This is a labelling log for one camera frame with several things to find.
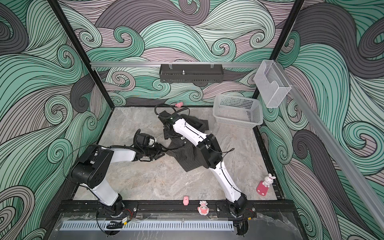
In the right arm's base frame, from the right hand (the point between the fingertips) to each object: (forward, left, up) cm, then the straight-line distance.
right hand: (172, 135), depth 96 cm
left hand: (-10, +2, -3) cm, 10 cm away
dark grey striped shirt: (-13, -8, 0) cm, 16 cm away
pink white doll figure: (-41, -19, -3) cm, 45 cm away
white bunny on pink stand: (-30, -52, -6) cm, 60 cm away
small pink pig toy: (+31, -3, -3) cm, 32 cm away
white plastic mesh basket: (+28, -52, -7) cm, 59 cm away
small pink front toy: (-38, -10, -3) cm, 39 cm away
